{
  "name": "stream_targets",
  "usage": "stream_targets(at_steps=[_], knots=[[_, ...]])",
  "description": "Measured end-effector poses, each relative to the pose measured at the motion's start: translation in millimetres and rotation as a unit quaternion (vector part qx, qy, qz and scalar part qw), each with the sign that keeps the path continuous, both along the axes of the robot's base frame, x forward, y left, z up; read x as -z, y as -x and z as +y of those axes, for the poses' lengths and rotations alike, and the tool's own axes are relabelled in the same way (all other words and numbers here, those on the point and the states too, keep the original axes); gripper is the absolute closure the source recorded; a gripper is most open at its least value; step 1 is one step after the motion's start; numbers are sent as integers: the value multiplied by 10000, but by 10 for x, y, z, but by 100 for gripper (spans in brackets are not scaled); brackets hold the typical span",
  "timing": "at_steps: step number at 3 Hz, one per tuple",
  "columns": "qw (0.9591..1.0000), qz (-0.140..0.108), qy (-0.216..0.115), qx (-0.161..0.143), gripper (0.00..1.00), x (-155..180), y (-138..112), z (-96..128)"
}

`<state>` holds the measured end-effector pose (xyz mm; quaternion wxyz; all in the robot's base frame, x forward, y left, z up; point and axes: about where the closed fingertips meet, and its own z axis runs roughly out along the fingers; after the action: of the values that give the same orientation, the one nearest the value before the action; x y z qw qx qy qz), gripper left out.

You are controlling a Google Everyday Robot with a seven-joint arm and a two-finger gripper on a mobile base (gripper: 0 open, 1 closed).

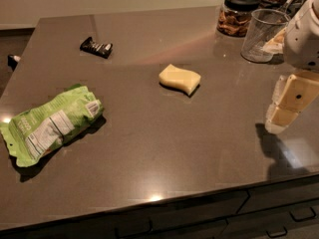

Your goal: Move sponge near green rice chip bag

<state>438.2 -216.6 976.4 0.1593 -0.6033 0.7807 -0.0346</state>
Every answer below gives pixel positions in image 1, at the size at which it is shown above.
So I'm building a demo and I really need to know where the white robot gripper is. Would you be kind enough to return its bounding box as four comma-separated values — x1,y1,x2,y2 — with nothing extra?
265,0,319,134

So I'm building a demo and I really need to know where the yellow sponge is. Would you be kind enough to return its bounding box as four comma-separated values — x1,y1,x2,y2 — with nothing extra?
159,65,201,96

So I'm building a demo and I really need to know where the green rice chip bag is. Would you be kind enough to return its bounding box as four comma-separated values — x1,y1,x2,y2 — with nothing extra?
0,85,104,167

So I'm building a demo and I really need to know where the cream snack packet behind cup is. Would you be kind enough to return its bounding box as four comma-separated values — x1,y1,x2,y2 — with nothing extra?
263,28,286,54

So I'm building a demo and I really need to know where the glass jar with black lid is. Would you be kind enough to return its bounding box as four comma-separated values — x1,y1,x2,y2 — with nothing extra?
216,0,261,37

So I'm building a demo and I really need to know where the dark drawer cabinet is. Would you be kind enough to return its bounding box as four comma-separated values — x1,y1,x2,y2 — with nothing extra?
0,174,319,239

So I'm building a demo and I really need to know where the black snack bar wrapper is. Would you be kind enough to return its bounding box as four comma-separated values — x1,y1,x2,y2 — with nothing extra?
80,37,113,59

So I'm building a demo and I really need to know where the small black object at edge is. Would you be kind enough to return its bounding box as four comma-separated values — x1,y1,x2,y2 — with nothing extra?
7,55,21,70

